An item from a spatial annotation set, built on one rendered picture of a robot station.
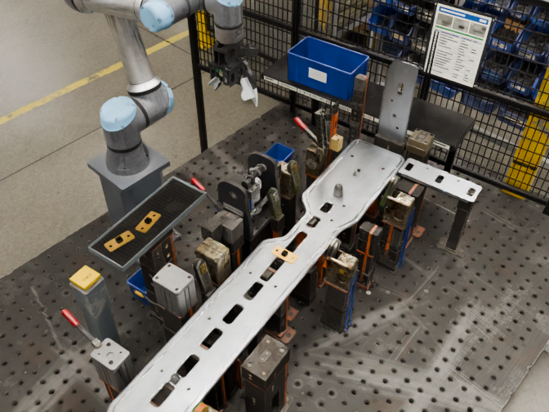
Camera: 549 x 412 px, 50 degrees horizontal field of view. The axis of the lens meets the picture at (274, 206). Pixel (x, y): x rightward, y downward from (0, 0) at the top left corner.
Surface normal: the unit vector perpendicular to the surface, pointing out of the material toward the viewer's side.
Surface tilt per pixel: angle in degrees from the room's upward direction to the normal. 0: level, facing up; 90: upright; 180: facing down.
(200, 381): 0
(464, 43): 90
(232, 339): 0
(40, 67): 0
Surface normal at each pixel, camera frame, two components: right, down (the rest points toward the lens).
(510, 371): 0.00, -0.71
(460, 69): -0.56, 0.58
